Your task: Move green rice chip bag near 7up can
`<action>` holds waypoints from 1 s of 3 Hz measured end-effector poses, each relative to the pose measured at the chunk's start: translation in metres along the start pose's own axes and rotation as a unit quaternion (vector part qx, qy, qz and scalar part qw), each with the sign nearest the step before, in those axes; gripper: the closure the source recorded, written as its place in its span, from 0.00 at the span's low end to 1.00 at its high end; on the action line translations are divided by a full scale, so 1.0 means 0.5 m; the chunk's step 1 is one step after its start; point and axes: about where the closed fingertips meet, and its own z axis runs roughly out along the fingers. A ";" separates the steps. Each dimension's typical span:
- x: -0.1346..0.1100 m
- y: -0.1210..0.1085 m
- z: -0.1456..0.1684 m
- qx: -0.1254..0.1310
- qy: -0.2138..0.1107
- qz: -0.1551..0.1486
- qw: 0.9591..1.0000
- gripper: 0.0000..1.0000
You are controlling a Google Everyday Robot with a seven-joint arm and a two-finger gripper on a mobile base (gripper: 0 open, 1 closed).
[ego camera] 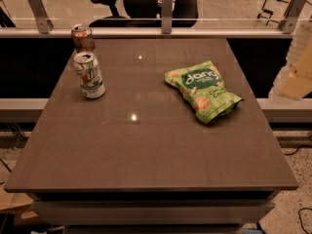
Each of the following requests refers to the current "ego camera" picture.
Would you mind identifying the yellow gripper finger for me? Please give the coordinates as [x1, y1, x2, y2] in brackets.
[268, 21, 312, 100]

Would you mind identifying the green rice chip bag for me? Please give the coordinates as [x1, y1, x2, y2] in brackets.
[165, 60, 243, 124]

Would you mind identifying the white green 7up can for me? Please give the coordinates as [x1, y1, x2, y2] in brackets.
[74, 52, 105, 98]

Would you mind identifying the brown soda can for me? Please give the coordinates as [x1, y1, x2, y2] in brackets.
[71, 23, 96, 53]

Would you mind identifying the grey table drawer base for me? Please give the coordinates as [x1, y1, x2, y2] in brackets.
[31, 200, 274, 233]

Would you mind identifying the black office chair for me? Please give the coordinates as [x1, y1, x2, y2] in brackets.
[90, 0, 198, 27]

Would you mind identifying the cardboard box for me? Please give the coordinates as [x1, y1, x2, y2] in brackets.
[0, 182, 43, 229]

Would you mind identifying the right metal glass bracket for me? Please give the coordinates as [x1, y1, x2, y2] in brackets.
[279, 0, 307, 34]

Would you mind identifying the metal glass bracket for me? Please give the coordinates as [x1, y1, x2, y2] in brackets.
[279, 0, 307, 34]
[162, 0, 173, 34]
[27, 0, 54, 34]

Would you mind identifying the black floor cable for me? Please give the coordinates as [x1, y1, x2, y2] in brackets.
[284, 144, 312, 234]

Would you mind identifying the yellow frame cart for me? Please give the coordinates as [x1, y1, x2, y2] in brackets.
[256, 0, 293, 25]

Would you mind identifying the middle metal glass bracket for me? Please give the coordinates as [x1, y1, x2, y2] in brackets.
[162, 0, 173, 34]

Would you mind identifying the left metal glass bracket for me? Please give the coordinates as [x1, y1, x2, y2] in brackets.
[27, 0, 54, 34]

